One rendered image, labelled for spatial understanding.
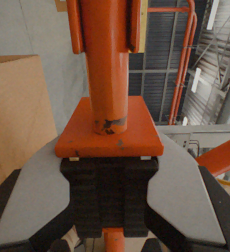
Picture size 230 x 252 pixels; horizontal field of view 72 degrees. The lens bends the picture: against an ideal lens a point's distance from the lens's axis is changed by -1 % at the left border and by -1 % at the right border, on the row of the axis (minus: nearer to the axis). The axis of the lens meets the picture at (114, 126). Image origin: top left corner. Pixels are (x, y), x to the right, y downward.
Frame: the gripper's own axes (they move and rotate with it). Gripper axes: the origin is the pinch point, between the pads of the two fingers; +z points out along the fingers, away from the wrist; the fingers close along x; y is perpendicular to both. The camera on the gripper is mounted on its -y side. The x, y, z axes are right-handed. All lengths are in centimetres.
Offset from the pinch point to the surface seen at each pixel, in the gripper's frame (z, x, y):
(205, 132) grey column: 95, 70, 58
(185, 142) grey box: 88, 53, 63
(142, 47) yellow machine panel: 729, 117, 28
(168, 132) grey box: 90, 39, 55
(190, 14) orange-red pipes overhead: 745, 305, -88
